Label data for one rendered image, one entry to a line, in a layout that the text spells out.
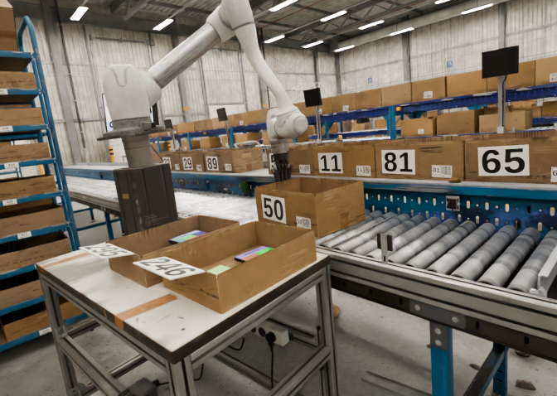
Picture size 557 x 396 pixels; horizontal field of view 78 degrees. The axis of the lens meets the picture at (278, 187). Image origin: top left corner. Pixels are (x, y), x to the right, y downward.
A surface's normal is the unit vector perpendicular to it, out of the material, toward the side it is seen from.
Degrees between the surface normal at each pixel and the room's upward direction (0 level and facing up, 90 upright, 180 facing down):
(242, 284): 91
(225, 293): 90
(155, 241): 89
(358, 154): 91
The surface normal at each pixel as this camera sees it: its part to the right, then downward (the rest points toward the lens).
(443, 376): -0.72, 0.19
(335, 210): 0.63, 0.07
